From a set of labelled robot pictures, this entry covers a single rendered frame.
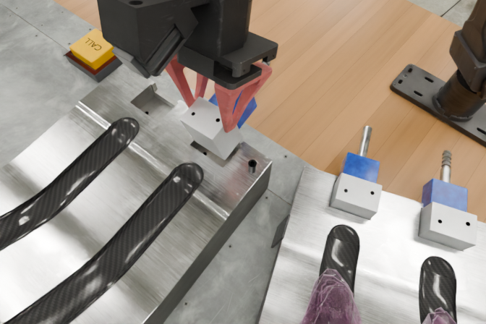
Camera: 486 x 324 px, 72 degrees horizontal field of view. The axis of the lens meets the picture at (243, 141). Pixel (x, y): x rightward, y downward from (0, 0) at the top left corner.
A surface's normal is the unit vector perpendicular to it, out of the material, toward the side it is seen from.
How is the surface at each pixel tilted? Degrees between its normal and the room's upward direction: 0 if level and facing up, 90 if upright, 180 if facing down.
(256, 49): 22
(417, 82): 0
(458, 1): 2
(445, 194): 0
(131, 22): 70
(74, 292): 26
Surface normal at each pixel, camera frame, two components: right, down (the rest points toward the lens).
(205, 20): -0.61, 0.45
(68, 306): 0.23, -0.79
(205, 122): -0.21, -0.45
